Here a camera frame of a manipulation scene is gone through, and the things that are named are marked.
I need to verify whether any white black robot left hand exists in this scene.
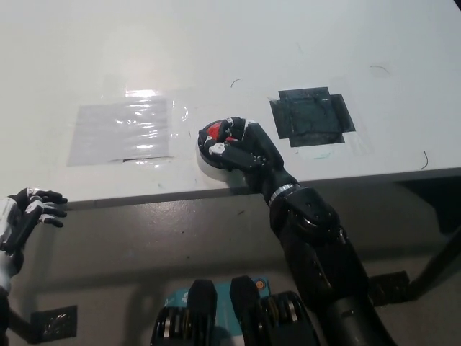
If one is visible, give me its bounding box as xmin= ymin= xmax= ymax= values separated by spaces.
xmin=0 ymin=187 xmax=68 ymax=255

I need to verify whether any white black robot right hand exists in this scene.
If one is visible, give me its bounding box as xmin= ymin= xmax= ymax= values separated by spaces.
xmin=197 ymin=115 xmax=300 ymax=203

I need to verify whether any red dome push button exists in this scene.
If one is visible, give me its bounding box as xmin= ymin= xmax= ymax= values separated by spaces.
xmin=195 ymin=120 xmax=250 ymax=188

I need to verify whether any black teal robot body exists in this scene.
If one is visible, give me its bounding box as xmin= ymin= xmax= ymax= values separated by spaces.
xmin=151 ymin=275 xmax=320 ymax=346

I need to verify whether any black tape patch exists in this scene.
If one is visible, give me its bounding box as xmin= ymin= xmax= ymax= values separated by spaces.
xmin=269 ymin=85 xmax=357 ymax=148

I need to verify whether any clear plastic taped sheet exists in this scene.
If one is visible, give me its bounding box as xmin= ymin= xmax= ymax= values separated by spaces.
xmin=66 ymin=97 xmax=176 ymax=167

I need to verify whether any black metal table leg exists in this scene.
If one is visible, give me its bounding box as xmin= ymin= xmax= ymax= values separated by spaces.
xmin=395 ymin=178 xmax=461 ymax=301

